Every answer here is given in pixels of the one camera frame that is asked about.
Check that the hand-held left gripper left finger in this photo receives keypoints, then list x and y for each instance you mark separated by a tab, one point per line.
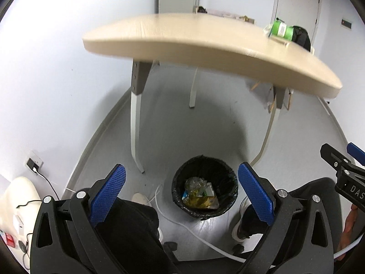
109	194

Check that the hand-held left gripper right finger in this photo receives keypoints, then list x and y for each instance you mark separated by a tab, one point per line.
256	194

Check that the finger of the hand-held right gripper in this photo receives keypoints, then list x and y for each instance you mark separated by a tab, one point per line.
332	157
356	149

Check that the gold foil paper wrapper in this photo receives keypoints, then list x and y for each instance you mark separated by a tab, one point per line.
199	201

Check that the clear plastic bag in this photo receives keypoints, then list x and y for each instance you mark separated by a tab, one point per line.
195	184

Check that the black trash bin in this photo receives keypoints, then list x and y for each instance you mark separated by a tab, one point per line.
176	188

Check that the person's right hand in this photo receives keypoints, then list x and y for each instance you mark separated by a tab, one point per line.
350	225

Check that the person's left white shoe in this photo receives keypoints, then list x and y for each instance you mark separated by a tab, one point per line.
139	198

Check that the person's white shoe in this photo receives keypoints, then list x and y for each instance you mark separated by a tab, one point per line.
139	198
239	228

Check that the person's right white shoe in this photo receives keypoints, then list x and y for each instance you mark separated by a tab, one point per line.
239	228

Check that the person's left leg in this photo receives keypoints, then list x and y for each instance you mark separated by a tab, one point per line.
137	228

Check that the white charger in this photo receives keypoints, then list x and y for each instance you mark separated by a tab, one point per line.
20	224

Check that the small round black item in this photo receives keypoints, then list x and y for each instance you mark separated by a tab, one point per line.
22	246

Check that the small red item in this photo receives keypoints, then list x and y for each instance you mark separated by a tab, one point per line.
10	240

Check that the black backpack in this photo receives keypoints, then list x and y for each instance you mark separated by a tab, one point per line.
302	38

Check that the white door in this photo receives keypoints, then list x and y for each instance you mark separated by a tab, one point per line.
296	0

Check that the small brown item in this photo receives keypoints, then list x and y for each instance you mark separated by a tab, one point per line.
247	19

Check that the round wooden table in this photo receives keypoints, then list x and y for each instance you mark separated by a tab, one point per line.
199	42

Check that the pink drawer cabinet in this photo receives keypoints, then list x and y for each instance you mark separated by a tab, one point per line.
222	14

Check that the white wall socket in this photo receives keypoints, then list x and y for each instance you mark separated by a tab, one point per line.
35	159

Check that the wall electrical panel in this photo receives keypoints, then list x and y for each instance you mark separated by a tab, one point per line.
346	23

